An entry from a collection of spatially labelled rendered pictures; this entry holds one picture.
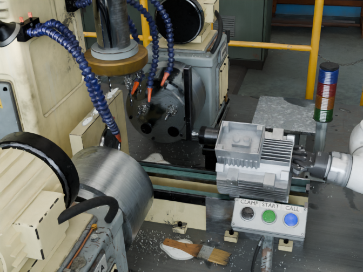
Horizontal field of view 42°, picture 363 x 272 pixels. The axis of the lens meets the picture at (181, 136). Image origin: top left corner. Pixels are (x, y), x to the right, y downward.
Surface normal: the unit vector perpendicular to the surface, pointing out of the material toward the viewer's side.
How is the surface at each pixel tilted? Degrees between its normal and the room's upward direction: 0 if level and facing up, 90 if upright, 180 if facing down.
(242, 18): 90
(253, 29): 90
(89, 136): 90
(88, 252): 0
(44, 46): 90
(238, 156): 113
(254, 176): 24
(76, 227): 0
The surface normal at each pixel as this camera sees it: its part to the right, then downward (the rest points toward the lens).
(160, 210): -0.27, 0.50
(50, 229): 0.96, 0.11
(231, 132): -0.17, -0.59
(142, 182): 0.83, -0.31
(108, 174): 0.36, -0.74
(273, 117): -0.04, -0.86
